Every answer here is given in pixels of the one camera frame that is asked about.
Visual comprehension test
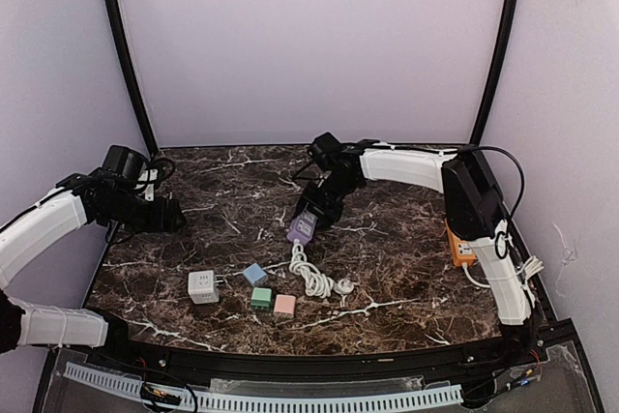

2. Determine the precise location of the white cube power socket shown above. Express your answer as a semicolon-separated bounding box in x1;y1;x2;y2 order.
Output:
188;270;220;305

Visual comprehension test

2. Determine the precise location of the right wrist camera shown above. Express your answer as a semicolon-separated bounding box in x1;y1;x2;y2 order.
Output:
308;132;344;171

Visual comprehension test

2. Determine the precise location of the white orange-strip cable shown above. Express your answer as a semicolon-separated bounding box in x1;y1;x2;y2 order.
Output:
461;255;545;291

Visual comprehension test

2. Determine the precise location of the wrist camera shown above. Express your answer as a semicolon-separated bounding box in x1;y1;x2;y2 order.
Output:
308;132;344;171
102;145;148;181

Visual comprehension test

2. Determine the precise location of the pink charger plug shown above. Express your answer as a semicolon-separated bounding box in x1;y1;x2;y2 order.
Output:
273;294;296;318

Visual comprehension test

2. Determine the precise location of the white coiled power cable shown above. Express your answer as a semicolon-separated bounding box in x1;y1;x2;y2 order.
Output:
288;242;357;299

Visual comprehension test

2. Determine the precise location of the white slotted cable duct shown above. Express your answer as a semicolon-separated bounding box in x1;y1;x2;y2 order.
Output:
63;363;463;412

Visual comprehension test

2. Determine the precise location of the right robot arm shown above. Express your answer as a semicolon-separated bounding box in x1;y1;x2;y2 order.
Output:
288;133;539;369

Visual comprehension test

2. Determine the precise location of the green charger plug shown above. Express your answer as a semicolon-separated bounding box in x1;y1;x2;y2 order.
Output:
251;287;273;311

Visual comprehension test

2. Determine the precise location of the black frame post left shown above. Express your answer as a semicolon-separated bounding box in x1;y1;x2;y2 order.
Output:
104;0;159;157

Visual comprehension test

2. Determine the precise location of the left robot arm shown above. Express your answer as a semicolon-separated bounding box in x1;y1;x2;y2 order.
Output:
1;174;187;370

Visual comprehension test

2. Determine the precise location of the light blue charger plug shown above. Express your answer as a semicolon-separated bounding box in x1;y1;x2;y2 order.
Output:
243;263;268;287

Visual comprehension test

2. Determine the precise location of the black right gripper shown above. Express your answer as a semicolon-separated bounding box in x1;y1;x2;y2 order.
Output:
296;174;358;230

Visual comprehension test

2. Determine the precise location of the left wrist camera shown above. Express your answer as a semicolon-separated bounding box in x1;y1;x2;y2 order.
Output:
102;145;148;181

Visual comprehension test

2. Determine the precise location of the orange power strip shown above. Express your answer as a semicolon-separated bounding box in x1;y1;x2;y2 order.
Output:
445;221;476;268

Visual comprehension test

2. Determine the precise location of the purple power strip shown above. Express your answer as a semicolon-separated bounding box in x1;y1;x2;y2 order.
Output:
286;211;317;246

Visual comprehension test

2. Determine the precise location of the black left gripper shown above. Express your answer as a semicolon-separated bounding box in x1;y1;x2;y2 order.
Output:
101;189;186;234

